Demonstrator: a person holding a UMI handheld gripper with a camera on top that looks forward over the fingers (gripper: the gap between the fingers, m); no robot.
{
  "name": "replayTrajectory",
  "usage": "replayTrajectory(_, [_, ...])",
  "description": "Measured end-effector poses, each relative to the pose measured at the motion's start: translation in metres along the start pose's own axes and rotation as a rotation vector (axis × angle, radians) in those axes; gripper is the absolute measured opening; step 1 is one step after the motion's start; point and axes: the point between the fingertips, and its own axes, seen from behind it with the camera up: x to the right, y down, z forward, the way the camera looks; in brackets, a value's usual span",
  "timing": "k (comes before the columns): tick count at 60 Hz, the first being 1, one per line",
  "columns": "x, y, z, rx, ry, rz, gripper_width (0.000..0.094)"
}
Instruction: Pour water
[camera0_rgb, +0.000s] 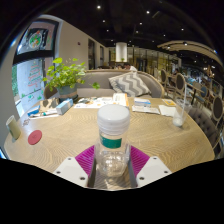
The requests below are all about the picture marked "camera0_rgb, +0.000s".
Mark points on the group of dining chairs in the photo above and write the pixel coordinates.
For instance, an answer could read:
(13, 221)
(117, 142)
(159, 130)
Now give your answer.
(180, 81)

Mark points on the yellow card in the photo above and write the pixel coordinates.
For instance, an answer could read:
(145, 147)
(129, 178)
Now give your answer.
(169, 102)

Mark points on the small blue white box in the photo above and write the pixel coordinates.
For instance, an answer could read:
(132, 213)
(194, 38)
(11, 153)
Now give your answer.
(33, 111)

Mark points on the watermelon-print white mug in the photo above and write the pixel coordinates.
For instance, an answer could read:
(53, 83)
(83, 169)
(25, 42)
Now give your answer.
(13, 127)

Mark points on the white paper sheet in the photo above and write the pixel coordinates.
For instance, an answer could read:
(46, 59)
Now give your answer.
(145, 109)

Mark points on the grey tufted armchair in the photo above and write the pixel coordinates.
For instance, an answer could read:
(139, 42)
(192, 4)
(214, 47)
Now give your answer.
(203, 123)

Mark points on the beige round-backed chair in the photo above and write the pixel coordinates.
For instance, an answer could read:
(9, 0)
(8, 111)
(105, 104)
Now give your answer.
(49, 93)

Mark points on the clear drinking glass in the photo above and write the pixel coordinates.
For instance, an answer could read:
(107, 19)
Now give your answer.
(180, 117)

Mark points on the grey curved sofa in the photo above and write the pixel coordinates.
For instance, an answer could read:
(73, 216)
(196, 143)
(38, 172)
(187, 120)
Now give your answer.
(96, 78)

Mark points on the clear plastic water bottle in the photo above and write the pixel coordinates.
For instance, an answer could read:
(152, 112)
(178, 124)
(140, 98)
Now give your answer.
(112, 133)

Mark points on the white napkin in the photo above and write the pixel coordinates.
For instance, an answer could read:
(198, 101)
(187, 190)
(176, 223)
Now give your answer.
(166, 110)

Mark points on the white printed pamphlet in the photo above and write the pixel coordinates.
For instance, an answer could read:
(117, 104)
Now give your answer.
(95, 102)

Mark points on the standing white menu card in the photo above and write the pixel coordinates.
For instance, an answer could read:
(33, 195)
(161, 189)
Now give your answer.
(120, 99)

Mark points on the framed food poster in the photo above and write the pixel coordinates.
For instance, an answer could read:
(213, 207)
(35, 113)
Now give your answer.
(38, 38)

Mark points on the pill blister pack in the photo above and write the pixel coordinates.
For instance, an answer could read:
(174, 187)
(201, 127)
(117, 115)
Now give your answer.
(26, 123)

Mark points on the white round pillar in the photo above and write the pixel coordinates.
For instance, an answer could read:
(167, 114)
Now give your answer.
(121, 51)

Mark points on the potted green leafy plant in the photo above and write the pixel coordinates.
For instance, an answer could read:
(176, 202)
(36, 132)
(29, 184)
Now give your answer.
(65, 75)

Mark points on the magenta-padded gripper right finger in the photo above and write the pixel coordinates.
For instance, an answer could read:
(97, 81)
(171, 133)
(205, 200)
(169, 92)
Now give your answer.
(151, 170)

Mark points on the light blue tissue box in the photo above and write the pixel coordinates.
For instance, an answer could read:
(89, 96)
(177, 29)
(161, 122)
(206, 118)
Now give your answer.
(64, 106)

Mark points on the flat round red coaster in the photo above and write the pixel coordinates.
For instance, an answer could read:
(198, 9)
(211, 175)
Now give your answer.
(34, 137)

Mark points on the group of ceiling lights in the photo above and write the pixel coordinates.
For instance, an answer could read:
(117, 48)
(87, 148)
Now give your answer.
(147, 12)

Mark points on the flat blue white packet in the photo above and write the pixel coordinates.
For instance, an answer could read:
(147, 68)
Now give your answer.
(142, 102)

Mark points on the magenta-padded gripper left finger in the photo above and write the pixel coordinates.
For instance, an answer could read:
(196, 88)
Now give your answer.
(71, 170)

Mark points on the person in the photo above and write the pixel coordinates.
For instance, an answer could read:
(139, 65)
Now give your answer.
(131, 67)

